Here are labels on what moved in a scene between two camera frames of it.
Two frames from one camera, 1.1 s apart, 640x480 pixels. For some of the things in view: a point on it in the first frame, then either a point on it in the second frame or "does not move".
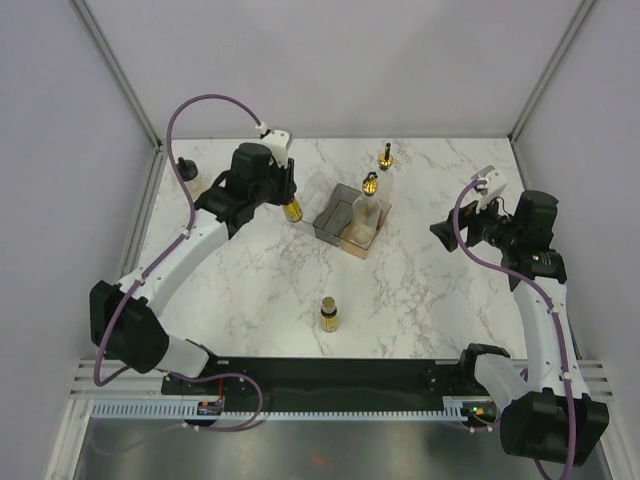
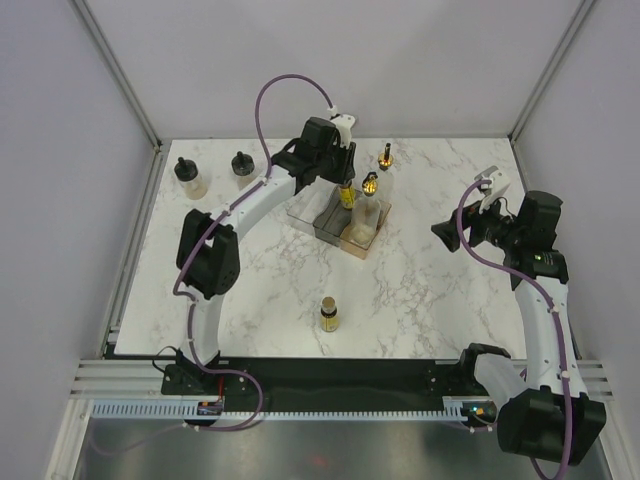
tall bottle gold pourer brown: (385, 192) does not move
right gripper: (468, 217) does not move
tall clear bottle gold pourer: (366, 212) does not move
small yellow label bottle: (329, 322) does not move
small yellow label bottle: (293, 211) to (347, 197)
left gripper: (287, 177) to (346, 172)
